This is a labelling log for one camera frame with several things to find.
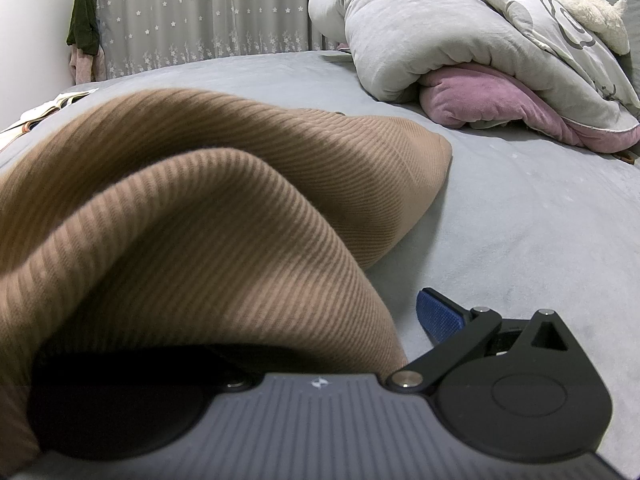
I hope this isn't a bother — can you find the white cloth orange strap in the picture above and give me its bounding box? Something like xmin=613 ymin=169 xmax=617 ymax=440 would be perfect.
xmin=0 ymin=121 xmax=32 ymax=153

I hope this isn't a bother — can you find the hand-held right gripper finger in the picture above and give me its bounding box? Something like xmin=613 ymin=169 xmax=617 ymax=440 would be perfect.
xmin=385 ymin=287 xmax=576 ymax=393

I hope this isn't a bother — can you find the pink pillow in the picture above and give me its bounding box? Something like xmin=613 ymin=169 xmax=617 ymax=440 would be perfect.
xmin=419 ymin=62 xmax=640 ymax=153

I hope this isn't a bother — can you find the white orange folded garment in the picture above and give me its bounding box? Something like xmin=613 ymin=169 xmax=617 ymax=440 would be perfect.
xmin=20 ymin=87 xmax=101 ymax=131

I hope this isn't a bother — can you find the grey bed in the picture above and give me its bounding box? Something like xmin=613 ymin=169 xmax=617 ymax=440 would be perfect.
xmin=0 ymin=49 xmax=640 ymax=466

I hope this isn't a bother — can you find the dark green hanging garment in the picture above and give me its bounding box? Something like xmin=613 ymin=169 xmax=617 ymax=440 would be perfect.
xmin=66 ymin=0 xmax=101 ymax=56

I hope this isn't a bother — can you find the white plush toy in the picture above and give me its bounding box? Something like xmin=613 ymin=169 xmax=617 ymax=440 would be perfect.
xmin=535 ymin=0 xmax=630 ymax=56

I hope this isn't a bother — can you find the grey star print curtain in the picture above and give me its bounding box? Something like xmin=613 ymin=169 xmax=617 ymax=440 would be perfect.
xmin=91 ymin=0 xmax=388 ymax=81

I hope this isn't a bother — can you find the cartoon print pillow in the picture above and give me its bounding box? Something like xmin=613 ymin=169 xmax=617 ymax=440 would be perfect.
xmin=382 ymin=0 xmax=632 ymax=111

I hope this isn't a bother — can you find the brown ribbed sweater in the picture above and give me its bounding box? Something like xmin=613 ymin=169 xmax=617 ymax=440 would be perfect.
xmin=0 ymin=87 xmax=453 ymax=476

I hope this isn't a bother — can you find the pink hanging garment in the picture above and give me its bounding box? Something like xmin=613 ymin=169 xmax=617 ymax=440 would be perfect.
xmin=69 ymin=45 xmax=107 ymax=83

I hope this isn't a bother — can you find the grey folded duvet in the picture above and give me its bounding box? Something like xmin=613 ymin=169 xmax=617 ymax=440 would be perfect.
xmin=307 ymin=0 xmax=640 ymax=136

